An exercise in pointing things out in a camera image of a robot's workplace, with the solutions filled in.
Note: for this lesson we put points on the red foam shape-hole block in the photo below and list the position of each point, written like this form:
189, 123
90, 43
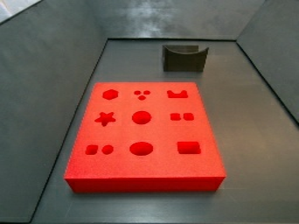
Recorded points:
145, 141

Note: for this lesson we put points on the dark grey cradle fixture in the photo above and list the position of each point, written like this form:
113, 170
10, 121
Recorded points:
184, 58

